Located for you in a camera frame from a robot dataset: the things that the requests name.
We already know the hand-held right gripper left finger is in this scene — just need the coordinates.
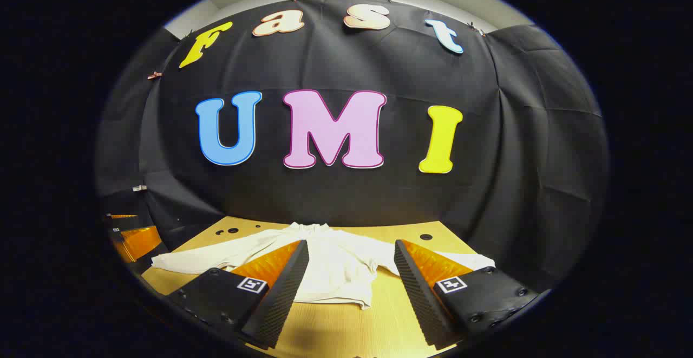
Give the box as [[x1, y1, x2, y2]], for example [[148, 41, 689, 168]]
[[165, 239, 310, 349]]

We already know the white long-sleeved garment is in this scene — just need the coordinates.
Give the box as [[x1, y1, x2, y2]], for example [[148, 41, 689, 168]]
[[152, 222, 496, 310]]

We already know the black backdrop cloth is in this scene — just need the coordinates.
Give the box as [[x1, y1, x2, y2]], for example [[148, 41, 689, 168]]
[[96, 0, 610, 294]]

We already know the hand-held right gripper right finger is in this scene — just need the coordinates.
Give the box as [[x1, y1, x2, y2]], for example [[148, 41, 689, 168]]
[[394, 239, 539, 350]]

